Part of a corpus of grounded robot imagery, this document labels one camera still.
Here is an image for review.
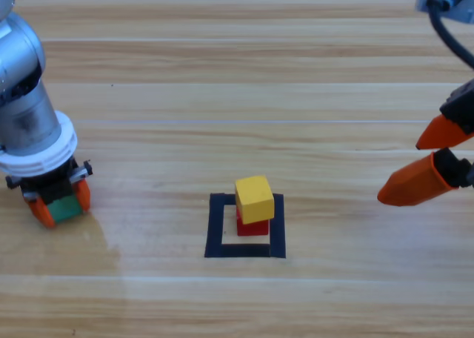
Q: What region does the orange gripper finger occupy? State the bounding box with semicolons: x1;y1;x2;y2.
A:
25;196;57;229
415;114;474;150
376;148;474;208
71;178;92;213

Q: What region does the black tape square outline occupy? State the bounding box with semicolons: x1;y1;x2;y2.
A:
204;192;287;259

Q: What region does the yellow wooden cube block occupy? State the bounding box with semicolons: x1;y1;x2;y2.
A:
234;174;276;225

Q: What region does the white wrist mount ring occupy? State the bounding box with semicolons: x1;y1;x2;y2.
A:
0;110;79;178

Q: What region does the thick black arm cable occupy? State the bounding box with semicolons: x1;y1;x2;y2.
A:
425;0;474;72

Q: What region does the green wooden cube block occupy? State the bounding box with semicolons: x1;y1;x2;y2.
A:
46;195;84;224

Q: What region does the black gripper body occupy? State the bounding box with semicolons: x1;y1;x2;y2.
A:
5;156;93;206
439;78;474;135

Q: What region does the red wooden cube block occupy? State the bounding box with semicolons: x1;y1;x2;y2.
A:
236;208;270;237

